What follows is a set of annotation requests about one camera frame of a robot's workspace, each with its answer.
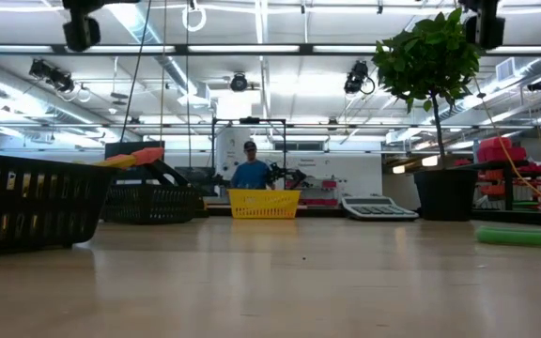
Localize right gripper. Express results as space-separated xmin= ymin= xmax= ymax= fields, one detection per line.
xmin=456 ymin=0 xmax=507 ymax=52

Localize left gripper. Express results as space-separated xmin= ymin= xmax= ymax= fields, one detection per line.
xmin=61 ymin=0 xmax=141 ymax=54

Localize shelf with red bins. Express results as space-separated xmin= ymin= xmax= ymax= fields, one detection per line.
xmin=453 ymin=135 xmax=541 ymax=210

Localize black ceiling device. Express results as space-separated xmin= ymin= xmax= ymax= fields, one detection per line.
xmin=27 ymin=57 xmax=76 ymax=94

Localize potted green plant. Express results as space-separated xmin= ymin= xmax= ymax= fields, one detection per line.
xmin=370 ymin=7 xmax=484 ymax=223

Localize black plastic bin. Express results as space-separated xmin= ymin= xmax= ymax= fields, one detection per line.
xmin=100 ymin=182 xmax=203 ymax=225
xmin=0 ymin=151 xmax=119 ymax=257

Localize grey desk calculator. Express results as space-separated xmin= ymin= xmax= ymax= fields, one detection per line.
xmin=340 ymin=195 xmax=421 ymax=222

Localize person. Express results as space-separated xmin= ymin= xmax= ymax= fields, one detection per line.
xmin=229 ymin=140 xmax=276 ymax=191

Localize background robot rig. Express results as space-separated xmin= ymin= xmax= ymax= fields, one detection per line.
xmin=210 ymin=115 xmax=309 ymax=198

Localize yellow plastic bin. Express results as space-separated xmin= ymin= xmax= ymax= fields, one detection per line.
xmin=227 ymin=188 xmax=302 ymax=221

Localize yellow hanging cable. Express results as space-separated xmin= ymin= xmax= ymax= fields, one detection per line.
xmin=471 ymin=74 xmax=541 ymax=213

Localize round black ceiling camera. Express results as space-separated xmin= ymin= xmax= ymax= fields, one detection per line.
xmin=229 ymin=71 xmax=250 ymax=94

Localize green handled scissors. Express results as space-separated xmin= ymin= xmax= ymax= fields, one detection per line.
xmin=474 ymin=224 xmax=541 ymax=250

